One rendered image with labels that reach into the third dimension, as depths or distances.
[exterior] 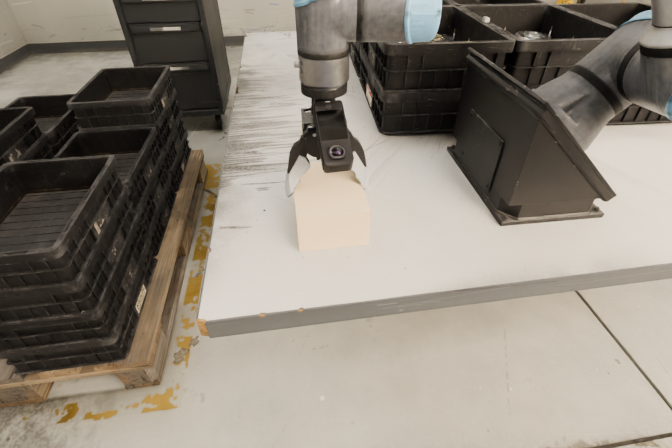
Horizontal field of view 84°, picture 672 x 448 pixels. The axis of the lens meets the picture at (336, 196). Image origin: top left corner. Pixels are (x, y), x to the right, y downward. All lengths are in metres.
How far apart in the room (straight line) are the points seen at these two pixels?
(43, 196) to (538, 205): 1.30
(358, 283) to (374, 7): 0.39
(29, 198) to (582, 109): 1.41
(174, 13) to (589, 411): 2.46
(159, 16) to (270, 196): 1.78
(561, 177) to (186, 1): 2.06
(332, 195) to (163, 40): 1.94
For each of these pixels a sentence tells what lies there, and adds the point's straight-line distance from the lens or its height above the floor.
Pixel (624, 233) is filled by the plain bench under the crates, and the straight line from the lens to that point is 0.85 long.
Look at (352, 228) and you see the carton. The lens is 0.62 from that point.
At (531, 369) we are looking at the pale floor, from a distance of 1.45.
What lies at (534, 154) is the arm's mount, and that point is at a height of 0.85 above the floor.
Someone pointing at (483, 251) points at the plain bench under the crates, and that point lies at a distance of 0.69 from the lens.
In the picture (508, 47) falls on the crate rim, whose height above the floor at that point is 0.92.
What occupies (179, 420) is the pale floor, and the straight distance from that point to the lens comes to 1.33.
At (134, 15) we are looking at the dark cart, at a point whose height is 0.72.
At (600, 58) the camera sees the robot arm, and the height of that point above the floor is 0.96.
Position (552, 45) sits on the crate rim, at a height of 0.92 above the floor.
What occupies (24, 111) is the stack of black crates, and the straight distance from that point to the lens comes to 1.76.
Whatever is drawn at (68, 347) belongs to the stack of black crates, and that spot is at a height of 0.25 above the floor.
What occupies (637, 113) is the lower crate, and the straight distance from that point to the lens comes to 1.28.
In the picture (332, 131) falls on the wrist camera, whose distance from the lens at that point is 0.56.
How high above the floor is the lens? 1.16
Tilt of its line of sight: 37 degrees down
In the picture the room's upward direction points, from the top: straight up
